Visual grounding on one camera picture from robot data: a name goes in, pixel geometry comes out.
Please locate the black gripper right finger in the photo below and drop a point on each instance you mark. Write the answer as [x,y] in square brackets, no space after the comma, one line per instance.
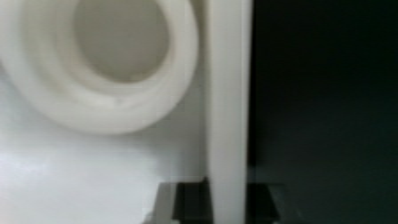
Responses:
[271,208]

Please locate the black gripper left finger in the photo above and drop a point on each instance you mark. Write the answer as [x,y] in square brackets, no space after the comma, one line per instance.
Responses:
[182,204]

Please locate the white square tabletop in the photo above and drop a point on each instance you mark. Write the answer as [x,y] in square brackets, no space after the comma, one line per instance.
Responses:
[123,107]

